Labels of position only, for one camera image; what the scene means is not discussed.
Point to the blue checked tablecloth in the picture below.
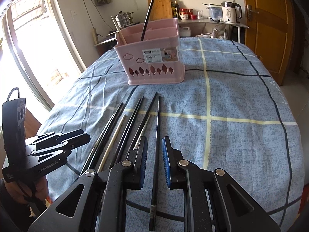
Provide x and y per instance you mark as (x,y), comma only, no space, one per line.
(229,137)

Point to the small red cup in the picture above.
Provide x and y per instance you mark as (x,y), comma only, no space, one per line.
(192,16)

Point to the dark oil bottle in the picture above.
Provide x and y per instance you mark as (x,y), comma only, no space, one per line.
(177,11)

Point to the metal corner table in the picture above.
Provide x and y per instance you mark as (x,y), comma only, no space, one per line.
(212,22)

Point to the brown wooden door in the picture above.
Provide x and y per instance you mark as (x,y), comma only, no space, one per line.
(268,36)

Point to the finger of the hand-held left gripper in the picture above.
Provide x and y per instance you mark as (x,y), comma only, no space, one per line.
(77,140)
(48,136)

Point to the plastic bags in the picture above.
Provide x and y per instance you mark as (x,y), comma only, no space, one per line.
(219,32)

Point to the steel steamer pot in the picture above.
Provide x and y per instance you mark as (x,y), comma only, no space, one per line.
(123,19)

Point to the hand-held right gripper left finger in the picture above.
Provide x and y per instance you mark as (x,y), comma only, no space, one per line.
(143,164)

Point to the white electric kettle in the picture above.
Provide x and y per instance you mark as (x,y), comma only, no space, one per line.
(229,13)

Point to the person's left hand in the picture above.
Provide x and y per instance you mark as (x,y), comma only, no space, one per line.
(41,187)

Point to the pink utensil basket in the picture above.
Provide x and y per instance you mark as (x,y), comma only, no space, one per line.
(154,72)

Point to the light wooden chopstick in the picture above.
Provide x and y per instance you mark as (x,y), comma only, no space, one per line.
(118,30)
(113,140)

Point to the black chopstick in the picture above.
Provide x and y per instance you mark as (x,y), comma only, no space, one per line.
(101,137)
(108,130)
(147,17)
(131,119)
(148,111)
(136,116)
(155,149)
(144,125)

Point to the metal stove shelf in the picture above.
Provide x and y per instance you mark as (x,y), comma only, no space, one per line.
(105,44)

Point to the beige power strip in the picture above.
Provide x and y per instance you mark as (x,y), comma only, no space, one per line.
(94,37)

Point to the bamboo cutting board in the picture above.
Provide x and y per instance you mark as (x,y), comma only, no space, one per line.
(161,4)

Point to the white plastic jug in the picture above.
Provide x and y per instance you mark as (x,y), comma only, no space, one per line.
(185,32)

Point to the brown wooden furniture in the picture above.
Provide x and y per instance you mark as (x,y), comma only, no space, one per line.
(32,123)

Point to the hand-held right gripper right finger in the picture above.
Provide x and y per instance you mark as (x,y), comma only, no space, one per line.
(166,164)

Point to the white jar red lid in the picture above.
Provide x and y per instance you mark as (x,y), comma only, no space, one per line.
(184,15)

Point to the water filter pitcher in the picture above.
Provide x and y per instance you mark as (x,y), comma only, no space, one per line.
(214,13)

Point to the window frame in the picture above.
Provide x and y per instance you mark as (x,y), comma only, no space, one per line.
(65,33)

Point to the clear glass cup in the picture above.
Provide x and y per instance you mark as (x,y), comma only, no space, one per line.
(200,14)

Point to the person's left forearm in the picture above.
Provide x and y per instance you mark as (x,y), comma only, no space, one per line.
(7,210)

